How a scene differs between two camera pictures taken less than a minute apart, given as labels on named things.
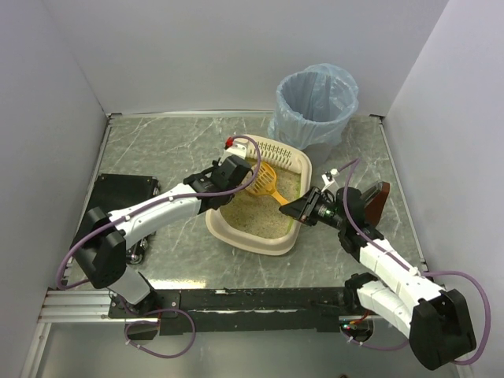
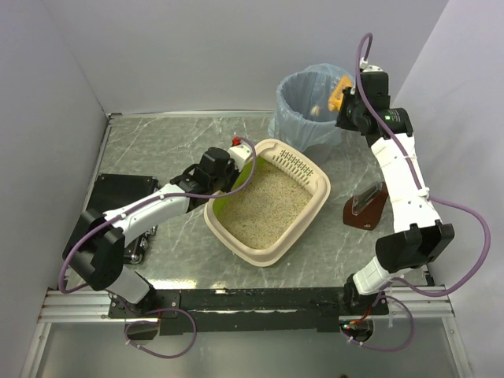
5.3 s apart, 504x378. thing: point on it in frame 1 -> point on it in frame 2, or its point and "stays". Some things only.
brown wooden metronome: [375, 198] stays
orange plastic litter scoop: [264, 183] -> [335, 98]
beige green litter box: [255, 221] stays
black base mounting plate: [235, 310] stays
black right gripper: [305, 205] -> [345, 109]
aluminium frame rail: [79, 306] stays
